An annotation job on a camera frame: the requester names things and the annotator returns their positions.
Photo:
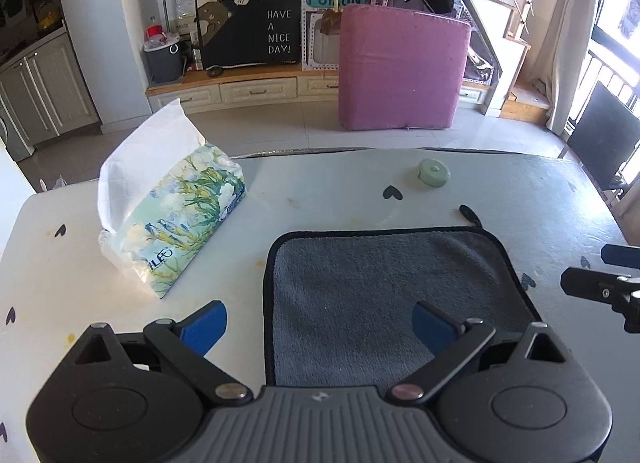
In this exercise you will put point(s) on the white low cabinet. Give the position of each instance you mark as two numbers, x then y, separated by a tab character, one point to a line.
250	90

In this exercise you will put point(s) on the wooden staircase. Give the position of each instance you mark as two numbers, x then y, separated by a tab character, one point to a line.
515	28

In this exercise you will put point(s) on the green round lid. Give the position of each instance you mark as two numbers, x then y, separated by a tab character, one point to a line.
433	174

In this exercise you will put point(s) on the beige curtain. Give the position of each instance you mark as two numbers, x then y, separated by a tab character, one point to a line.
575	43

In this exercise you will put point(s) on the pink cushion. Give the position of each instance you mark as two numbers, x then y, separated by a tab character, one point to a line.
400	68

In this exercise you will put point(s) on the grey bucket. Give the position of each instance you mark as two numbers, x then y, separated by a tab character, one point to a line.
162	60

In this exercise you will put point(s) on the white kitchen cabinet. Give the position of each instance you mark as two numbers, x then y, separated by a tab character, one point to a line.
45	88

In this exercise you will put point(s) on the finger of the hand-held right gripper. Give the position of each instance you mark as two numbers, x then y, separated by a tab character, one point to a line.
595	288
620	254

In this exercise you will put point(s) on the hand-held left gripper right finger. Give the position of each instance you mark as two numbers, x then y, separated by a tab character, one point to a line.
432	328

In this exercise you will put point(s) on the black printed cover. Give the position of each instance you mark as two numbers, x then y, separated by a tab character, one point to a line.
260	33

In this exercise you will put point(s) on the grey towel with black edge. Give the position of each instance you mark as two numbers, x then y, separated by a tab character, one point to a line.
350	293

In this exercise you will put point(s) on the black chair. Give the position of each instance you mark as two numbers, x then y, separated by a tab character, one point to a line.
605	138

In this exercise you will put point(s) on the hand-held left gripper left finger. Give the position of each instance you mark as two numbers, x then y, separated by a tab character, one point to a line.
207	328

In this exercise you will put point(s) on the white perforated frame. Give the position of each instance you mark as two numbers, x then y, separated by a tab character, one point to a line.
320	43

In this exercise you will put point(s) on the floral tissue pack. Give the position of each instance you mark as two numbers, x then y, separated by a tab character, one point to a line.
175	213

